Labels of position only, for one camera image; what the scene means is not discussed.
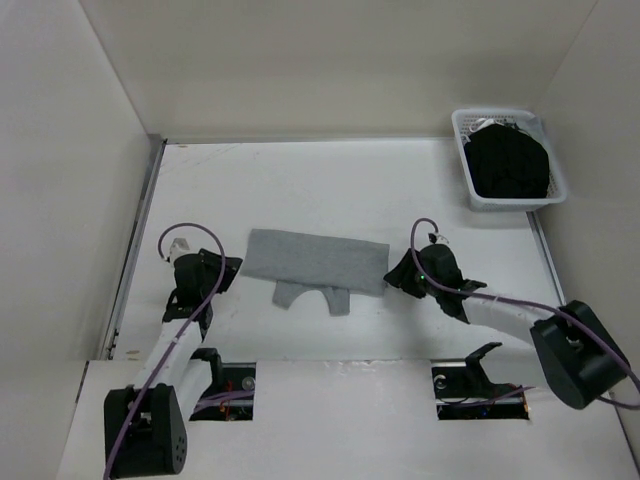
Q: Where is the left aluminium table rail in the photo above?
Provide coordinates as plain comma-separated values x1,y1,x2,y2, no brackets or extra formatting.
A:
96,134,167,360

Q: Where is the aluminium table rail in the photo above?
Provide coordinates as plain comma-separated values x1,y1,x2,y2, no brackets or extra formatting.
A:
526,212,567,306
96,134,167,360

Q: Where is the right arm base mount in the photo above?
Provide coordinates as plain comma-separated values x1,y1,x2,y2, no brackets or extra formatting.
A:
431,342,529,421

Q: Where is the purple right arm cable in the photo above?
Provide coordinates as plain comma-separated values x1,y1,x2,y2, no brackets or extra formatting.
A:
410,217,640,409

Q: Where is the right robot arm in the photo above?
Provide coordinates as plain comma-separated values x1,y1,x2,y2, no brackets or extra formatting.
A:
384,243,636,410

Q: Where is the white tank top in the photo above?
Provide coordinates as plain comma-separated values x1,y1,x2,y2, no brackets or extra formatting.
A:
469,117,500,133

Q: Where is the black tank top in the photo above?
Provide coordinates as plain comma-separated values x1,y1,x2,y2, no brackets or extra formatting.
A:
464,124,550,199

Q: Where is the white plastic basket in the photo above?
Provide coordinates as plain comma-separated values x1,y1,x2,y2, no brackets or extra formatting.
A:
451,107,567,212

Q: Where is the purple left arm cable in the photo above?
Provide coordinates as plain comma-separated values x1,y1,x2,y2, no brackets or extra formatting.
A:
101,222,254,480

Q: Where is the grey tank top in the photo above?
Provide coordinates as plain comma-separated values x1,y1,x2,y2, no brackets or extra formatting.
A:
241,229,390,316

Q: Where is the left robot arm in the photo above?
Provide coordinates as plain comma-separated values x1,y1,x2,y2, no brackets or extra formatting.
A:
103,249,242,479

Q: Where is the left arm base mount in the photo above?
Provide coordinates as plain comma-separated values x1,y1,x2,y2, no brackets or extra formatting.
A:
160,347,257,423

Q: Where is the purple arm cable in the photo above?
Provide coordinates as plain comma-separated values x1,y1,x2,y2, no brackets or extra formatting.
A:
410,217,640,409
101,222,254,480

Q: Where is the right aluminium table rail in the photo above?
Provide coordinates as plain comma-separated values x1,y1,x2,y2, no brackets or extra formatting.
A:
526,212,567,306

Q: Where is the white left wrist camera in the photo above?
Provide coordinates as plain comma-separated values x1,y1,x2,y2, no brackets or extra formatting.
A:
166,237,192,265

